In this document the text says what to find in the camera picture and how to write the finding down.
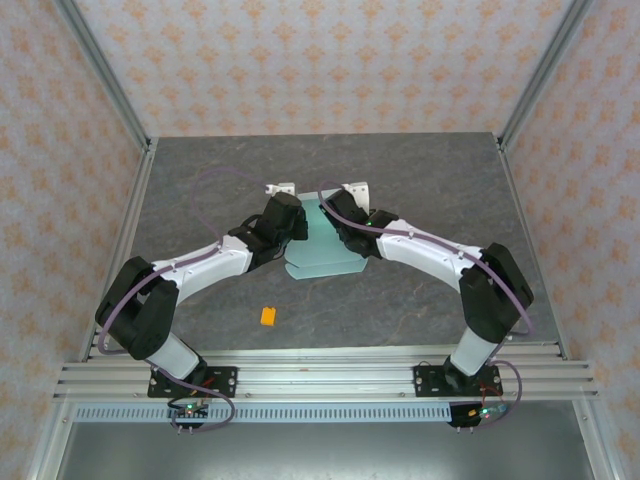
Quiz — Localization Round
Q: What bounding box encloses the light teal paper box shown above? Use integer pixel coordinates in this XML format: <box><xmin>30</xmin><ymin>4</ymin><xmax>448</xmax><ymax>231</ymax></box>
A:
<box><xmin>283</xmin><ymin>192</ymin><xmax>369</xmax><ymax>281</ymax></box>

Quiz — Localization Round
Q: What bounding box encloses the grey metal sheet panel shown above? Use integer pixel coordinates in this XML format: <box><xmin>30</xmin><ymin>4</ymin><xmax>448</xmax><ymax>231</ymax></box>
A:
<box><xmin>54</xmin><ymin>422</ymin><xmax>601</xmax><ymax>480</ymax></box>

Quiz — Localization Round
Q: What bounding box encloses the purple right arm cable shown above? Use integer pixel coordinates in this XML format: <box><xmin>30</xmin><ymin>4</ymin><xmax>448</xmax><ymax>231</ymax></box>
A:
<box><xmin>317</xmin><ymin>179</ymin><xmax>536</xmax><ymax>431</ymax></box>

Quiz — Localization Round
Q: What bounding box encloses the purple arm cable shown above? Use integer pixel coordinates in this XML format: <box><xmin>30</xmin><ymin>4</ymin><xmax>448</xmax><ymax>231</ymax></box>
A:
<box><xmin>97</xmin><ymin>168</ymin><xmax>274</xmax><ymax>435</ymax></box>
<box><xmin>317</xmin><ymin>179</ymin><xmax>536</xmax><ymax>431</ymax></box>

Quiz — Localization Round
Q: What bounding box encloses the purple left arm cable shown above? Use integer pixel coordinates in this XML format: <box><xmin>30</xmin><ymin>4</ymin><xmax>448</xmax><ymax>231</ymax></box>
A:
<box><xmin>97</xmin><ymin>168</ymin><xmax>274</xmax><ymax>435</ymax></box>

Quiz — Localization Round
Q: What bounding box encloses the aluminium table side rail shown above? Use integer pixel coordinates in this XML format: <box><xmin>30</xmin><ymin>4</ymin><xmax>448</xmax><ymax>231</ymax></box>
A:
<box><xmin>497</xmin><ymin>137</ymin><xmax>571</xmax><ymax>362</ymax></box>
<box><xmin>79</xmin><ymin>137</ymin><xmax>161</xmax><ymax>362</ymax></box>

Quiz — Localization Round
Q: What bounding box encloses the aluminium mounting rail beam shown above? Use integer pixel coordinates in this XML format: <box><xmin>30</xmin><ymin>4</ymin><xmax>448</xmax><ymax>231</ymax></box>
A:
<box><xmin>52</xmin><ymin>349</ymin><xmax>600</xmax><ymax>401</ymax></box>

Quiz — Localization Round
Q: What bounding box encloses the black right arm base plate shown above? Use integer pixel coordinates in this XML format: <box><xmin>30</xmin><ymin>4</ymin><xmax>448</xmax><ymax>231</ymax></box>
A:
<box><xmin>413</xmin><ymin>364</ymin><xmax>504</xmax><ymax>400</ymax></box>

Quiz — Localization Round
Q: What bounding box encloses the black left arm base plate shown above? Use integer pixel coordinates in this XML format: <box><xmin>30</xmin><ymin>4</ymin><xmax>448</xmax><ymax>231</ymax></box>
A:
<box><xmin>147</xmin><ymin>365</ymin><xmax>239</xmax><ymax>400</ymax></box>

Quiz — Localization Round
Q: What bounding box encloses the slotted grey cable duct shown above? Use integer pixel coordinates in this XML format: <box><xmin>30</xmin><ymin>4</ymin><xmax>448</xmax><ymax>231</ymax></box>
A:
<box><xmin>73</xmin><ymin>405</ymin><xmax>454</xmax><ymax>424</ymax></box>

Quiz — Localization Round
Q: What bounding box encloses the black right board mount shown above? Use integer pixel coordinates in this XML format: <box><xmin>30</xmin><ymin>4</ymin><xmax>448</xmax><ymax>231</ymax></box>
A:
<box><xmin>447</xmin><ymin>402</ymin><xmax>484</xmax><ymax>430</ymax></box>

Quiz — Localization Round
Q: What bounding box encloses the black board mount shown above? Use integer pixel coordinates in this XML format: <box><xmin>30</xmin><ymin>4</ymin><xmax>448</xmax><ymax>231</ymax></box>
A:
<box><xmin>168</xmin><ymin>398</ymin><xmax>211</xmax><ymax>432</ymax></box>
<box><xmin>447</xmin><ymin>402</ymin><xmax>484</xmax><ymax>430</ymax></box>

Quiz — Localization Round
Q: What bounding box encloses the black left board mount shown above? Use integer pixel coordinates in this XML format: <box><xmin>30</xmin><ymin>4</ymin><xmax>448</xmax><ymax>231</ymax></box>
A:
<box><xmin>168</xmin><ymin>398</ymin><xmax>211</xmax><ymax>432</ymax></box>

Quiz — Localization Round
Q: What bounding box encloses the aluminium frame post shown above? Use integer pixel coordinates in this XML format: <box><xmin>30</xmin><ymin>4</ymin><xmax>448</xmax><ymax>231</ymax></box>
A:
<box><xmin>52</xmin><ymin>0</ymin><xmax>154</xmax><ymax>154</ymax></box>
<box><xmin>497</xmin><ymin>0</ymin><xmax>599</xmax><ymax>151</ymax></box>

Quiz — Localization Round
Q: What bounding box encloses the aluminium lower frame rail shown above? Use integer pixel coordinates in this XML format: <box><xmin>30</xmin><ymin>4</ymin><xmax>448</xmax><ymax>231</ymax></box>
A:
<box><xmin>573</xmin><ymin>399</ymin><xmax>616</xmax><ymax>480</ymax></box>
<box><xmin>27</xmin><ymin>402</ymin><xmax>76</xmax><ymax>480</ymax></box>

